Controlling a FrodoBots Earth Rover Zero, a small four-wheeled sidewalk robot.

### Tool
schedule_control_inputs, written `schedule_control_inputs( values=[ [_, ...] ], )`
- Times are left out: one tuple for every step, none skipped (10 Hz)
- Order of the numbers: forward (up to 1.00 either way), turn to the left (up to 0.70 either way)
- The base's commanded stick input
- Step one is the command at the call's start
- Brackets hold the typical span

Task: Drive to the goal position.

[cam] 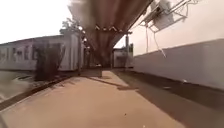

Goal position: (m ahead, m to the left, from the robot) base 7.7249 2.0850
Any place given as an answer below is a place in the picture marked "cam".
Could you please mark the small white building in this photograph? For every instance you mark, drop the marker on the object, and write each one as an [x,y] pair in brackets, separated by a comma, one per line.
[119,58]

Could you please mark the pole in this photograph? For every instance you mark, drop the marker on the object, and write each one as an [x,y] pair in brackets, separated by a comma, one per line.
[127,50]

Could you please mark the corrugated metal roof canopy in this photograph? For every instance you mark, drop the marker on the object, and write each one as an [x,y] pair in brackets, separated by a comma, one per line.
[106,26]

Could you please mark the tan concrete path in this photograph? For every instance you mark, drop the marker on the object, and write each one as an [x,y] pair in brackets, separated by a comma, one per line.
[96,106]

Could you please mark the tree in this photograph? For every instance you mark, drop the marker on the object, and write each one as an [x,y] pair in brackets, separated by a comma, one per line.
[69,26]

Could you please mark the dark bush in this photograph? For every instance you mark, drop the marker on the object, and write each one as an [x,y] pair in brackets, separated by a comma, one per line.
[48,61]

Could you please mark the dark kerb strip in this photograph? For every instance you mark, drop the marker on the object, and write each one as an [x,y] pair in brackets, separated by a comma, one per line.
[31,91]

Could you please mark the long white building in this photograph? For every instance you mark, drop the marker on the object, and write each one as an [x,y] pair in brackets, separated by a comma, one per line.
[23,53]

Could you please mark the air conditioner unit on bracket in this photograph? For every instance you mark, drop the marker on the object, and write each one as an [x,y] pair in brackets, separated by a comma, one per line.
[160,13]

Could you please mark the white and grey wall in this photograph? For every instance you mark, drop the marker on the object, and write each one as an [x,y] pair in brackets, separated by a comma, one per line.
[186,50]

